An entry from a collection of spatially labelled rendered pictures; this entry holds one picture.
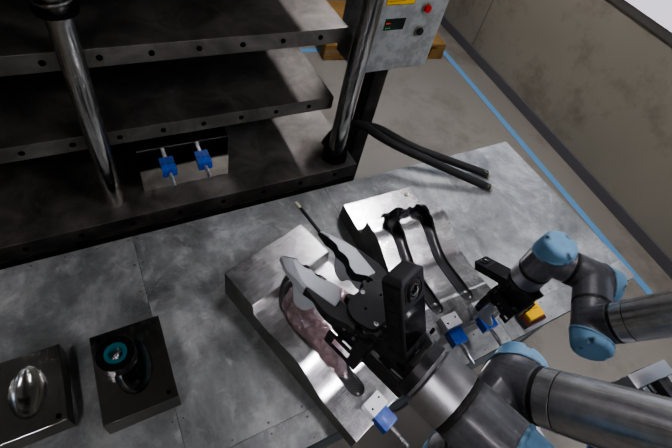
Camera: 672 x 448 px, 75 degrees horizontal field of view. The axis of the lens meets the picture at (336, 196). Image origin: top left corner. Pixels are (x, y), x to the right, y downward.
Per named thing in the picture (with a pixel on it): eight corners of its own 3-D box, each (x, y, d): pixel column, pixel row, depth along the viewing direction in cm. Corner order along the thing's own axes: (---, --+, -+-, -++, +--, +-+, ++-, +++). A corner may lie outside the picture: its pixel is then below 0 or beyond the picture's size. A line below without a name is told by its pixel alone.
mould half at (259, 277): (419, 372, 115) (433, 357, 106) (351, 447, 100) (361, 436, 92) (297, 245, 133) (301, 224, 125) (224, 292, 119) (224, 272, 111)
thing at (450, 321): (476, 364, 112) (485, 356, 108) (461, 371, 110) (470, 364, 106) (447, 319, 119) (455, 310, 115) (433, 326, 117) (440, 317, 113)
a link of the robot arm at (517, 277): (511, 261, 99) (536, 251, 102) (502, 271, 102) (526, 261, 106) (533, 289, 95) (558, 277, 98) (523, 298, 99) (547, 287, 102)
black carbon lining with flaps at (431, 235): (473, 300, 124) (488, 284, 117) (429, 320, 117) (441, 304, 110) (409, 209, 142) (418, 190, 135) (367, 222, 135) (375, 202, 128)
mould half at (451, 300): (491, 322, 128) (513, 301, 118) (421, 356, 118) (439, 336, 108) (403, 197, 154) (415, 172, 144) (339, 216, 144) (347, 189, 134)
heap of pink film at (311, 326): (384, 338, 113) (393, 326, 107) (336, 385, 103) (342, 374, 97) (318, 269, 122) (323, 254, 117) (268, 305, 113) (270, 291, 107)
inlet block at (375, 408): (411, 441, 101) (419, 436, 97) (398, 458, 98) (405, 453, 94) (371, 396, 106) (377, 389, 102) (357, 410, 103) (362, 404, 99)
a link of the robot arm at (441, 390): (455, 413, 43) (489, 361, 48) (419, 378, 45) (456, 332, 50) (424, 438, 48) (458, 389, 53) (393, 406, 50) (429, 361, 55)
